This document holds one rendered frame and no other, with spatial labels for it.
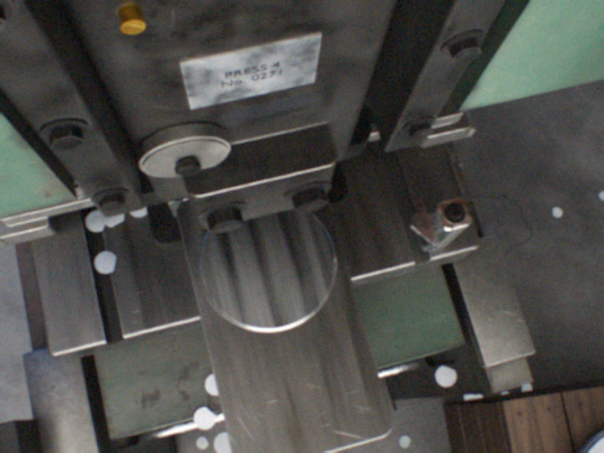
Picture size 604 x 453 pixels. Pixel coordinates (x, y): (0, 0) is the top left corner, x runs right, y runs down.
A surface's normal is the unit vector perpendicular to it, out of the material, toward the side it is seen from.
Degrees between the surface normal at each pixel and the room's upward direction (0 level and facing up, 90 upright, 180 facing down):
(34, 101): 90
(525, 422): 0
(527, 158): 0
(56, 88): 90
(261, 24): 90
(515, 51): 90
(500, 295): 0
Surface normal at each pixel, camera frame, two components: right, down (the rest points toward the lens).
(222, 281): 0.05, -0.25
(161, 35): 0.26, 0.94
